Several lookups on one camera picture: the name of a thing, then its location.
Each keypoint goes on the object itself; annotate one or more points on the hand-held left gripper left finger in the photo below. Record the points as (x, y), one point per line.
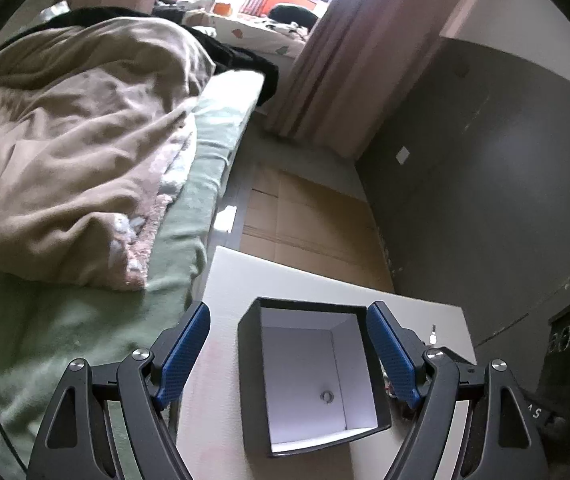
(185, 355)

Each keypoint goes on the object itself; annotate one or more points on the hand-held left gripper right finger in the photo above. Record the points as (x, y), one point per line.
(390, 355)

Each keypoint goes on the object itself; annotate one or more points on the black jewelry box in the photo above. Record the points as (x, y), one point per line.
(252, 385)

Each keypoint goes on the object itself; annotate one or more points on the green bed sheet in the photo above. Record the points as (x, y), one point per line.
(40, 335)

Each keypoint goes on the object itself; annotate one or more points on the flattened cardboard sheet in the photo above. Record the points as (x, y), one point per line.
(310, 225)

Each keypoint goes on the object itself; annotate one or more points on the white bed base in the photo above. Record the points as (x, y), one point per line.
(242, 145)

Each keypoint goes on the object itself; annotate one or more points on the beige blanket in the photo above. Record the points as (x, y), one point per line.
(65, 135)

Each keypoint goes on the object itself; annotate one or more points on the wide pink curtain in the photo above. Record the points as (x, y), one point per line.
(345, 60)

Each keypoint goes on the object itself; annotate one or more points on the white printed cloth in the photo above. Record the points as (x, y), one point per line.
(265, 35)

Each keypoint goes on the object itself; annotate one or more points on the black plush toy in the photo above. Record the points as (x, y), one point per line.
(292, 14)

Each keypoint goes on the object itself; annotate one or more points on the white wall socket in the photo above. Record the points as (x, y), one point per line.
(403, 155)

